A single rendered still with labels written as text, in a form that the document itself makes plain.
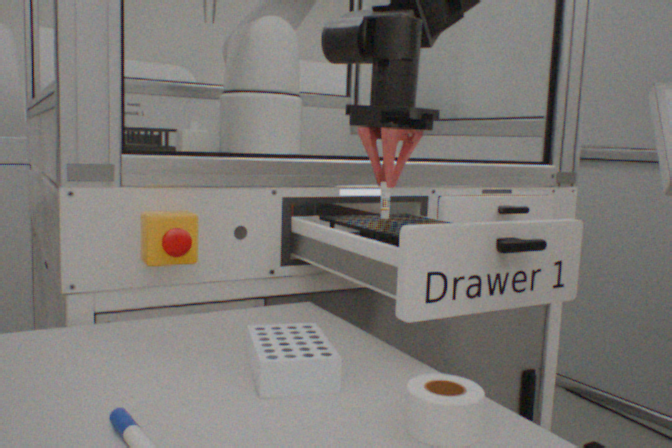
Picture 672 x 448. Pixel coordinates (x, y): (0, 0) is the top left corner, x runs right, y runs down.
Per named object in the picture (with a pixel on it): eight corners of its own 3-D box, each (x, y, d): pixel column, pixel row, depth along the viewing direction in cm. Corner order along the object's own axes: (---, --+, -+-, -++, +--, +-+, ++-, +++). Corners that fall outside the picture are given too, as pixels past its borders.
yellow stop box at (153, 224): (199, 264, 85) (200, 214, 84) (147, 268, 81) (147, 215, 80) (189, 258, 89) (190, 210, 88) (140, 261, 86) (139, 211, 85)
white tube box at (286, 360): (340, 392, 62) (342, 357, 62) (259, 398, 60) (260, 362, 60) (314, 352, 74) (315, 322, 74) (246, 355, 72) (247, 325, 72)
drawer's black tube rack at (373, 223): (495, 275, 87) (498, 231, 87) (396, 284, 79) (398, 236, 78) (405, 249, 107) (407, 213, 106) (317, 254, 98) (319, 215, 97)
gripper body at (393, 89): (373, 121, 80) (377, 64, 79) (440, 125, 74) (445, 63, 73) (342, 119, 75) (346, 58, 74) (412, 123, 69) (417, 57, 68)
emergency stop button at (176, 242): (193, 257, 82) (193, 228, 81) (163, 259, 80) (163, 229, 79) (187, 253, 85) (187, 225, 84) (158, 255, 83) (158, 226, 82)
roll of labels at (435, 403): (490, 449, 52) (493, 405, 51) (409, 447, 52) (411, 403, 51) (471, 413, 59) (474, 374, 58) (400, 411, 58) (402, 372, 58)
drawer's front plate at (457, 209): (550, 248, 125) (554, 196, 124) (441, 256, 111) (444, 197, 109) (543, 247, 126) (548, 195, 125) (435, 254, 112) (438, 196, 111)
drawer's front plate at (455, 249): (576, 299, 82) (584, 220, 81) (403, 323, 68) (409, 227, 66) (566, 296, 83) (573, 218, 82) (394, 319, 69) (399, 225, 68)
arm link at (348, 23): (430, -40, 73) (449, 21, 78) (355, -31, 80) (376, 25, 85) (386, 19, 67) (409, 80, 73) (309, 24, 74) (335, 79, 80)
